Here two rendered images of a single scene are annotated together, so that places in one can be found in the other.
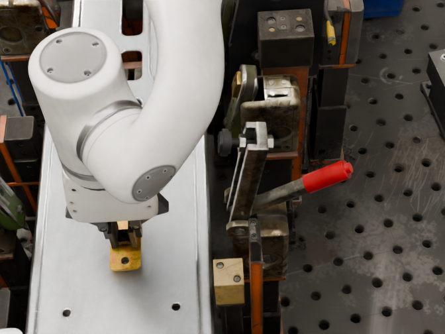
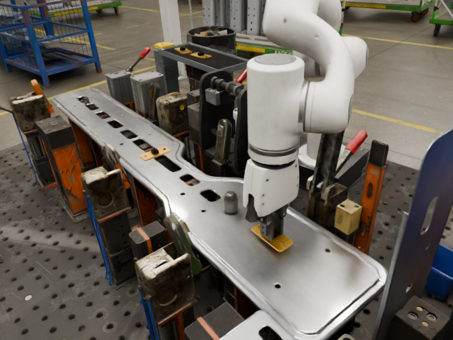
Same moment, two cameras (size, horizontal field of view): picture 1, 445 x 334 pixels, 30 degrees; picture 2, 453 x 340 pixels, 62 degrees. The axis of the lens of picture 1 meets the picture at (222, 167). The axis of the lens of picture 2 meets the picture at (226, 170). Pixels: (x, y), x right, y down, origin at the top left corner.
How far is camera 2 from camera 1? 0.67 m
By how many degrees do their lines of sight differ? 36
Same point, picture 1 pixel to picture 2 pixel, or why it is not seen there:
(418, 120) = not seen: hidden behind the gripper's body
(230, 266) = (347, 204)
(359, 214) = not seen: hidden behind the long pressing
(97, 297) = (285, 270)
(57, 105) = (286, 79)
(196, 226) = (295, 216)
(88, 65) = (288, 57)
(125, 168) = (343, 96)
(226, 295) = (353, 222)
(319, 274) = not seen: hidden behind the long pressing
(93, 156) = (317, 103)
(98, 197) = (279, 182)
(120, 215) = (284, 198)
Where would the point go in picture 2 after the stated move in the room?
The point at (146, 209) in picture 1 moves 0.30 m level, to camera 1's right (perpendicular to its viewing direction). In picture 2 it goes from (296, 187) to (388, 135)
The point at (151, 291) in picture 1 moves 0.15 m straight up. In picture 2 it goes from (309, 251) to (315, 185)
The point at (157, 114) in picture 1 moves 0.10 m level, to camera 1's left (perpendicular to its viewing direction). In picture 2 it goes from (345, 59) to (298, 75)
